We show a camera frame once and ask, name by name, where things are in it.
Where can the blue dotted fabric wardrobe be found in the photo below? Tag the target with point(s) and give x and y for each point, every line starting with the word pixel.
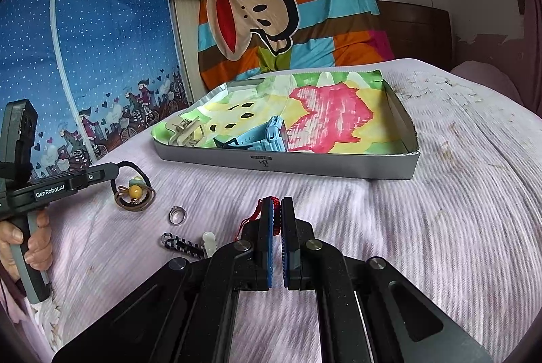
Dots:
pixel 106 28

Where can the beige hair claw clip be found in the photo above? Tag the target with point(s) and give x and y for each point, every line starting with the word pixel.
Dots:
pixel 184 130

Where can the light blue wrist watch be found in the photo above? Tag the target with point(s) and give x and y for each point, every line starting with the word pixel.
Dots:
pixel 271 134

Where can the dark wooden headboard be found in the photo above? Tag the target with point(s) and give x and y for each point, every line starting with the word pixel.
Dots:
pixel 415 32

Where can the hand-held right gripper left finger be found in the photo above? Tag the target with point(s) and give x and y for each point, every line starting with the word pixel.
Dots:
pixel 266 238

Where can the pink curtain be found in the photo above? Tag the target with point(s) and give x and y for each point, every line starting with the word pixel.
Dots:
pixel 534 28

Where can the black white striped hair clip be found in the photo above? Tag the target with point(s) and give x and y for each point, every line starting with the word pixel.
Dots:
pixel 182 245

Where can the person's left hand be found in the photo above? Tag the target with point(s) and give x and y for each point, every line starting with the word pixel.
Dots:
pixel 40 244

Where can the colourful painted cloth lining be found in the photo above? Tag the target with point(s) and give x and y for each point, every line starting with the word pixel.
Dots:
pixel 330 113

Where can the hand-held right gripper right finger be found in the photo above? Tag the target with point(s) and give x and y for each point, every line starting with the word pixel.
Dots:
pixel 287 238

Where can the grey cardboard box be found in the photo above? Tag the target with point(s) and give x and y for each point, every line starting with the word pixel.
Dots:
pixel 338 166

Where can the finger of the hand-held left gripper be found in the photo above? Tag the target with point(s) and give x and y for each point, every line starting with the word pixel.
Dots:
pixel 103 173

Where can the pink pillow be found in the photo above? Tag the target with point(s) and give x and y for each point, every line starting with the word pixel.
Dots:
pixel 487 79

